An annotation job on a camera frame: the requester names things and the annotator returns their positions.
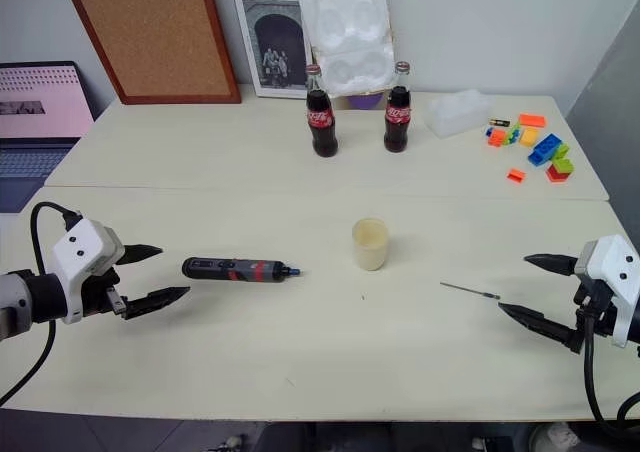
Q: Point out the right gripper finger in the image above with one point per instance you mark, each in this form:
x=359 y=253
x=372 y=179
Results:
x=555 y=263
x=542 y=323

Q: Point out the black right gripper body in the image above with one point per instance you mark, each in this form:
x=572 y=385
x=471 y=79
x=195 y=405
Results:
x=600 y=307

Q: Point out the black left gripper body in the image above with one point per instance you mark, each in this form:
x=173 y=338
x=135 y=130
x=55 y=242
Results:
x=97 y=292

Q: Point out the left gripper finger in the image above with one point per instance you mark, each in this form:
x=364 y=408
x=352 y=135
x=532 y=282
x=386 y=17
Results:
x=140 y=253
x=152 y=303

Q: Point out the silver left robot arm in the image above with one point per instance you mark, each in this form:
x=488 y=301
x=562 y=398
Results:
x=20 y=299

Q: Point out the thin metal screwdriver bit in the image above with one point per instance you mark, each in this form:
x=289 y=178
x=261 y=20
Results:
x=470 y=290

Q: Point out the black red electric screwdriver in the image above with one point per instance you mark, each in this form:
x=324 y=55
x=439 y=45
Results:
x=230 y=269

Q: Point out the green block on red block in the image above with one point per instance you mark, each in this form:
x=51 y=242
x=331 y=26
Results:
x=560 y=171

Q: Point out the orange u-shaped building block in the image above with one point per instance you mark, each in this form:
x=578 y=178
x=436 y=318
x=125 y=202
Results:
x=516 y=176

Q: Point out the small green building block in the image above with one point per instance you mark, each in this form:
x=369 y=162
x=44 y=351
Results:
x=561 y=151

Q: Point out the large blue building block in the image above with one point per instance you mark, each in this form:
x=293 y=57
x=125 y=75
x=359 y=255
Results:
x=544 y=151

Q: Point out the pale rounded shape under table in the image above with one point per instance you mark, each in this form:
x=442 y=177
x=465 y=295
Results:
x=552 y=439

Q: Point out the yellow building block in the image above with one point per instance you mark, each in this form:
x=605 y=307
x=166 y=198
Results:
x=529 y=137

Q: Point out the green blue block cluster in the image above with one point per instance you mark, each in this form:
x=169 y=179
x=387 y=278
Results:
x=512 y=134

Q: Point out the small orange building block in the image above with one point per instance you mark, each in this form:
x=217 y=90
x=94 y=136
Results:
x=497 y=138

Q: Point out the flat orange building block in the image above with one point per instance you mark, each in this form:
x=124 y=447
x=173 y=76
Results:
x=532 y=120

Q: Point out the black gold battery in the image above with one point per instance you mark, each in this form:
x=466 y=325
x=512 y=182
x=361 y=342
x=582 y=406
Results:
x=499 y=122

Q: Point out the laptop with pink screen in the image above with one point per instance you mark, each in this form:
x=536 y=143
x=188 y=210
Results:
x=37 y=117

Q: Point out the clear plastic box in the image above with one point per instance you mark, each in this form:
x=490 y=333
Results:
x=457 y=114

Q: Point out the cream translucent plastic cup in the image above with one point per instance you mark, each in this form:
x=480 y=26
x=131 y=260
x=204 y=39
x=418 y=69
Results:
x=370 y=252

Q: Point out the glass cola bottle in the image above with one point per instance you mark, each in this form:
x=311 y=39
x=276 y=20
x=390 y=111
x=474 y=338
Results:
x=397 y=122
x=322 y=127

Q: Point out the graphic design book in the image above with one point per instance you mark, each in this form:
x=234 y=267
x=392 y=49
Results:
x=272 y=47

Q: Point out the purple bowl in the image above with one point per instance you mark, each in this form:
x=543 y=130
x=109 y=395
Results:
x=365 y=102

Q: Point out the white foam packing tray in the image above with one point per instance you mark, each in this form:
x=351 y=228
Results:
x=350 y=32

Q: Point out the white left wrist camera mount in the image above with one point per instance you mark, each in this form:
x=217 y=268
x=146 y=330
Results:
x=82 y=252

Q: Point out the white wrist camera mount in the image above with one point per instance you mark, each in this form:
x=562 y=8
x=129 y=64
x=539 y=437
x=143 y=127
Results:
x=612 y=262
x=82 y=252

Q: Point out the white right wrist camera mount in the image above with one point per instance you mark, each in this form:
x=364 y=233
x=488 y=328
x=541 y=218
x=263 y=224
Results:
x=612 y=262

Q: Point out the cork board with wooden frame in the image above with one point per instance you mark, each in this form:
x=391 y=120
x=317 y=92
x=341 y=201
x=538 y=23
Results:
x=150 y=37

